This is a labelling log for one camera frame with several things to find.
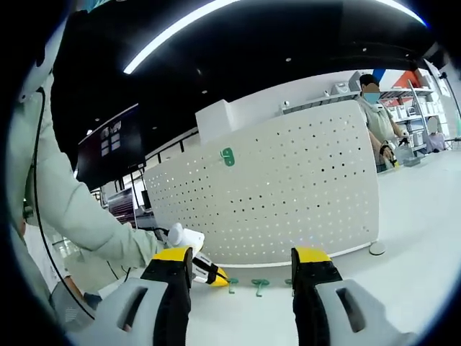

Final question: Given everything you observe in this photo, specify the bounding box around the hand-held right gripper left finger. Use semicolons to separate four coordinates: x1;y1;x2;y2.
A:
77;246;195;346

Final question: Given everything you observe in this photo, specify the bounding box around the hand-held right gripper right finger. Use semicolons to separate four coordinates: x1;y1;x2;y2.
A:
290;246;415;346

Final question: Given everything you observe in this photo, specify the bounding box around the white pegboard mounting plate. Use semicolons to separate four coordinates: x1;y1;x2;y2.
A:
143;99;387;268

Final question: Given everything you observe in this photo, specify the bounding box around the person's light green jacket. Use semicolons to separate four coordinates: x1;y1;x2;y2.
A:
5;71;145;318

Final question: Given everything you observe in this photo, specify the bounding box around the ceiling light strip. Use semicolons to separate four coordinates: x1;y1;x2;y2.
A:
123;0;246;75

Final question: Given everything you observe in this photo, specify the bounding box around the metal shelf rack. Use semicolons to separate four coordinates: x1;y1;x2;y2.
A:
280;77;451;156

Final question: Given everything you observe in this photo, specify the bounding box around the dark wall display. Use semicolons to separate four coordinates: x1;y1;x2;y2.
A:
75;103;147;181

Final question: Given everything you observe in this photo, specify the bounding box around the black device cable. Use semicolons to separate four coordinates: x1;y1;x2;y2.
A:
31;88;97;320

